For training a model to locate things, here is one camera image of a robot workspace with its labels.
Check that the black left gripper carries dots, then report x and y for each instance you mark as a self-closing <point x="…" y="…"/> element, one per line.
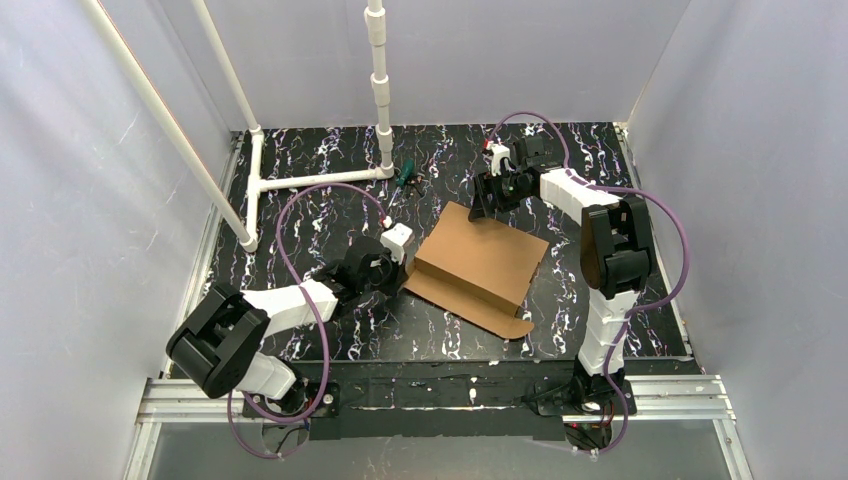
<point x="397" y="275"/>

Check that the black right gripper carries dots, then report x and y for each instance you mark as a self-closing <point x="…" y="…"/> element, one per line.
<point x="488" y="193"/>

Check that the brown cardboard box sheet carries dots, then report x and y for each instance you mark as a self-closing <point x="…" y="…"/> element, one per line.
<point x="478" y="270"/>

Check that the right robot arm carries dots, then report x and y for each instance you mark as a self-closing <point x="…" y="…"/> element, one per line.
<point x="616" y="253"/>

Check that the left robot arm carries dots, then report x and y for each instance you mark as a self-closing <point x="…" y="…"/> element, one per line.
<point x="218" y="345"/>

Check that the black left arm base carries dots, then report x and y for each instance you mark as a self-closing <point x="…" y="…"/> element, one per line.
<point x="302" y="396"/>

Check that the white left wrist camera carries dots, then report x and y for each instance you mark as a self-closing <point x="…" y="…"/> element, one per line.
<point x="398" y="239"/>

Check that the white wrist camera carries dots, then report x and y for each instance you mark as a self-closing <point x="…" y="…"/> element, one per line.
<point x="398" y="239"/>
<point x="498" y="156"/>

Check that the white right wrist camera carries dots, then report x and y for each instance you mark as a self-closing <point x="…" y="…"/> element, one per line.
<point x="498" y="156"/>

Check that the green handled screwdriver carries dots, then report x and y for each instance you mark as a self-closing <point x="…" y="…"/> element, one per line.
<point x="406" y="174"/>

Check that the white pvc pipe frame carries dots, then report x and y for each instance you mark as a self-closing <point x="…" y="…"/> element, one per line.
<point x="294" y="74"/>

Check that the aluminium rail frame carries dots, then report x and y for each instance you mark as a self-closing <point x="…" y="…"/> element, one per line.
<point x="427" y="395"/>

